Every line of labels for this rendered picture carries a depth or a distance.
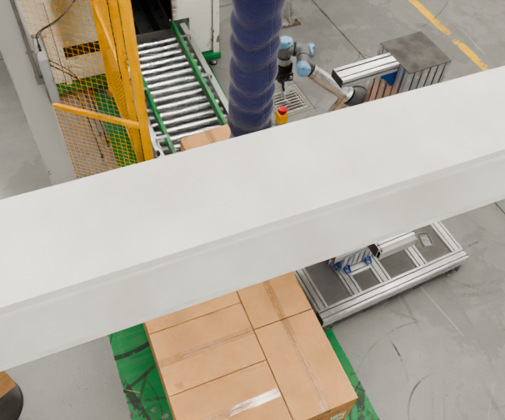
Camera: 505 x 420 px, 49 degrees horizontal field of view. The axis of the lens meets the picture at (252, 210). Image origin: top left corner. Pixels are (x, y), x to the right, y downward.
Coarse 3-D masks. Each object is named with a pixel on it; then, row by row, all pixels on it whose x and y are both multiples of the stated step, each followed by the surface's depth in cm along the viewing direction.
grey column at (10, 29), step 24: (0, 0) 262; (0, 24) 271; (24, 24) 276; (0, 48) 281; (24, 48) 286; (24, 72) 297; (24, 96) 308; (48, 96) 314; (48, 120) 327; (48, 144) 341; (48, 168) 357; (72, 168) 366
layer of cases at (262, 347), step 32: (256, 288) 354; (288, 288) 355; (160, 320) 339; (192, 320) 340; (224, 320) 340; (256, 320) 341; (288, 320) 342; (160, 352) 326; (192, 352) 327; (224, 352) 328; (256, 352) 329; (288, 352) 330; (320, 352) 331; (192, 384) 316; (224, 384) 317; (256, 384) 318; (288, 384) 319; (320, 384) 320; (192, 416) 306; (224, 416) 307; (256, 416) 308; (288, 416) 308; (320, 416) 315
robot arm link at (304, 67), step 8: (304, 56) 288; (296, 64) 288; (304, 64) 285; (312, 64) 289; (304, 72) 287; (312, 72) 289; (320, 72) 291; (312, 80) 295; (320, 80) 293; (328, 80) 294; (328, 88) 297; (336, 88) 297; (344, 88) 298; (352, 88) 301; (360, 88) 305; (344, 96) 300; (352, 96) 300; (360, 96) 303; (352, 104) 304
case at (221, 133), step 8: (216, 128) 380; (224, 128) 381; (192, 136) 375; (200, 136) 375; (208, 136) 376; (216, 136) 376; (224, 136) 376; (184, 144) 370; (192, 144) 371; (200, 144) 371
